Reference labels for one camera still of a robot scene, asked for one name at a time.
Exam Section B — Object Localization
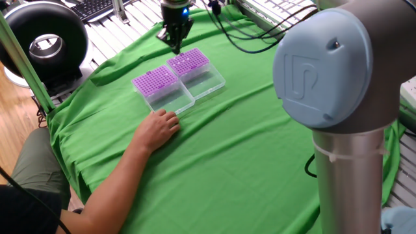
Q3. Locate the white power strip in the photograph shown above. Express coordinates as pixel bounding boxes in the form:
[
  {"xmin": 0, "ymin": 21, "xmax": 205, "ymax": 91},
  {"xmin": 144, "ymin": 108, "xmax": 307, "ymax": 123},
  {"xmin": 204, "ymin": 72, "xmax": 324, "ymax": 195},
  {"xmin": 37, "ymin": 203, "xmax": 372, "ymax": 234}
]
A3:
[{"xmin": 399, "ymin": 76, "xmax": 416, "ymax": 110}]

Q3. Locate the looped black arm cable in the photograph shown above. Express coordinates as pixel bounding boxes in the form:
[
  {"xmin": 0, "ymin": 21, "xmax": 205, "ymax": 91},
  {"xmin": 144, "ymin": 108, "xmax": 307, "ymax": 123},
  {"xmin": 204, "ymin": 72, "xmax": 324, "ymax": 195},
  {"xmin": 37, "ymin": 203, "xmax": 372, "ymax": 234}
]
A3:
[{"xmin": 304, "ymin": 152, "xmax": 318, "ymax": 179}]

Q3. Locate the black computer keyboard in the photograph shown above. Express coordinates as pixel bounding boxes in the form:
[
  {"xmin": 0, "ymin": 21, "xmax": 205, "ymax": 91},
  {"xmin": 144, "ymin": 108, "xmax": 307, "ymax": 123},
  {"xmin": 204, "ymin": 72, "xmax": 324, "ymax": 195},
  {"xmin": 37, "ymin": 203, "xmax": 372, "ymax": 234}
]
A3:
[{"xmin": 70, "ymin": 0, "xmax": 131, "ymax": 23}]

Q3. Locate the black shirt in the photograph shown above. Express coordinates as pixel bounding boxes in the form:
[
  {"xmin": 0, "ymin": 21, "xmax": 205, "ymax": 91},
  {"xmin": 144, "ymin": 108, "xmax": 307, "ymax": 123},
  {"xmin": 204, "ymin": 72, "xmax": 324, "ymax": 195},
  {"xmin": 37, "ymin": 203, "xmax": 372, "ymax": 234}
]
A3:
[{"xmin": 0, "ymin": 187, "xmax": 62, "ymax": 234}]

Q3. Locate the black ring light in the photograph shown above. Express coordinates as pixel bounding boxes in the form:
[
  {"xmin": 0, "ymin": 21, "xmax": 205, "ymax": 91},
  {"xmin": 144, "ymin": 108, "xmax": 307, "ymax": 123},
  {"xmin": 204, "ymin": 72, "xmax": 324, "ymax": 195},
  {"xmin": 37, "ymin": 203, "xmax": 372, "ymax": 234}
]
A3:
[{"xmin": 0, "ymin": 1, "xmax": 95, "ymax": 98}]

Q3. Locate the green table cloth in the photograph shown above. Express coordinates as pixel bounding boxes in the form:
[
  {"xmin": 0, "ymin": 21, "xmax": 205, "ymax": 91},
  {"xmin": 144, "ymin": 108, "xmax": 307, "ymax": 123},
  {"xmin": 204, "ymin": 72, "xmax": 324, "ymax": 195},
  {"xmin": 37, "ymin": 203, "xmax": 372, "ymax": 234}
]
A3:
[{"xmin": 46, "ymin": 5, "xmax": 407, "ymax": 234}]

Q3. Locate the olive trousers leg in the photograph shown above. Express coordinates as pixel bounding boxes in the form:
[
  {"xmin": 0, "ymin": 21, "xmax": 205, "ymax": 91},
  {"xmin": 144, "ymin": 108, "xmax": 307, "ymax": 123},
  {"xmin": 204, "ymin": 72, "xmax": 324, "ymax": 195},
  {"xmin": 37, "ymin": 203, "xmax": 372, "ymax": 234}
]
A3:
[{"xmin": 3, "ymin": 127, "xmax": 72, "ymax": 209}]

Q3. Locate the thin black cable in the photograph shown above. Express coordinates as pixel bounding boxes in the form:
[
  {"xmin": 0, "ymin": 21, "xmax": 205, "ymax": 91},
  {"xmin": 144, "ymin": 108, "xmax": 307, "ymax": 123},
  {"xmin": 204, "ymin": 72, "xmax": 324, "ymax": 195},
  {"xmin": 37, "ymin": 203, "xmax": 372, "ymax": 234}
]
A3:
[{"xmin": 0, "ymin": 165, "xmax": 72, "ymax": 234}]

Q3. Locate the clear tip box purple rack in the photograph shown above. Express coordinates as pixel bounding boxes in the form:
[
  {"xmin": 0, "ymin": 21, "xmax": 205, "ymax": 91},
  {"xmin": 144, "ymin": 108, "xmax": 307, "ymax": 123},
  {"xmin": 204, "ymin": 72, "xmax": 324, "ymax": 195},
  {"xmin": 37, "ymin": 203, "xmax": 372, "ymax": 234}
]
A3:
[{"xmin": 131, "ymin": 64, "xmax": 196, "ymax": 115}]

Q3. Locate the person's bare hand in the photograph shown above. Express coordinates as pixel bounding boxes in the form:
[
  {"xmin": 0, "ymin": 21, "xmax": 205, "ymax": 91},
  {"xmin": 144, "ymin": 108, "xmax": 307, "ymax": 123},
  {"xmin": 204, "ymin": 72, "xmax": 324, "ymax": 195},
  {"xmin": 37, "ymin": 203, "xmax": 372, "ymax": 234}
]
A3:
[{"xmin": 131, "ymin": 109, "xmax": 181, "ymax": 153}]

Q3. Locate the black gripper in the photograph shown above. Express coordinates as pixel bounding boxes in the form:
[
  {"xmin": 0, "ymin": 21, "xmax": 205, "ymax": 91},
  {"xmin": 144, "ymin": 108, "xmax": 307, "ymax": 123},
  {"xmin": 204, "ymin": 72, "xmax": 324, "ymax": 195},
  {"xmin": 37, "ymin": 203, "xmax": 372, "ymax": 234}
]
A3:
[{"xmin": 156, "ymin": 3, "xmax": 195, "ymax": 55}]

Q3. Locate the small metal stand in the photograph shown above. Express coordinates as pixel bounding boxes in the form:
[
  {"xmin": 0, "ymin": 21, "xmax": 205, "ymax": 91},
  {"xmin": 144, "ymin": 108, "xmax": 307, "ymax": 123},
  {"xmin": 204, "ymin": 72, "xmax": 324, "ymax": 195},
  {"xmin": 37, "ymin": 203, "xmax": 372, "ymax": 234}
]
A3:
[{"xmin": 111, "ymin": 0, "xmax": 131, "ymax": 25}]

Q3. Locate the green wrapped frame post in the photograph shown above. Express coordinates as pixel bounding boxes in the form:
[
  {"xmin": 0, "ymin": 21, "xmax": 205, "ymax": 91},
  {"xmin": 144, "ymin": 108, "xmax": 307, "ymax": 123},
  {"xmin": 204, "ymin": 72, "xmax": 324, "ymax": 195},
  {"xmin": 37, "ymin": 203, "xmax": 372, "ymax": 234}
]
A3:
[{"xmin": 0, "ymin": 11, "xmax": 56, "ymax": 114}]

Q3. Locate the clear tip box holding tips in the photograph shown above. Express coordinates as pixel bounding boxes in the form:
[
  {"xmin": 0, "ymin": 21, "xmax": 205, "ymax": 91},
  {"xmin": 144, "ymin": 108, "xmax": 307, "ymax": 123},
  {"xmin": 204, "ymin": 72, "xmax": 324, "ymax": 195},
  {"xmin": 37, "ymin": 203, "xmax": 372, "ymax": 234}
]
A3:
[{"xmin": 165, "ymin": 47, "xmax": 227, "ymax": 101}]

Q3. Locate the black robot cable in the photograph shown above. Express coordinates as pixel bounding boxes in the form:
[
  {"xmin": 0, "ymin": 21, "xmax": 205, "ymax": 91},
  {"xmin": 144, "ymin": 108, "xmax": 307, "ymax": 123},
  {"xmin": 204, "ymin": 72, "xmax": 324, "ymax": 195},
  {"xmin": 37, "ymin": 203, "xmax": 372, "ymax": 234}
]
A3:
[
  {"xmin": 200, "ymin": 0, "xmax": 319, "ymax": 55},
  {"xmin": 207, "ymin": 0, "xmax": 319, "ymax": 55}
]

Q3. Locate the person's bare forearm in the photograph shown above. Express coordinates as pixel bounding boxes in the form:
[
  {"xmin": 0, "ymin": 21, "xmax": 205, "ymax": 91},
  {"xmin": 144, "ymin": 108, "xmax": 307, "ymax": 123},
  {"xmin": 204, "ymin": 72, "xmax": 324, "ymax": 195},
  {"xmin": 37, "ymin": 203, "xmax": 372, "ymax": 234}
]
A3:
[{"xmin": 60, "ymin": 138, "xmax": 153, "ymax": 234}]

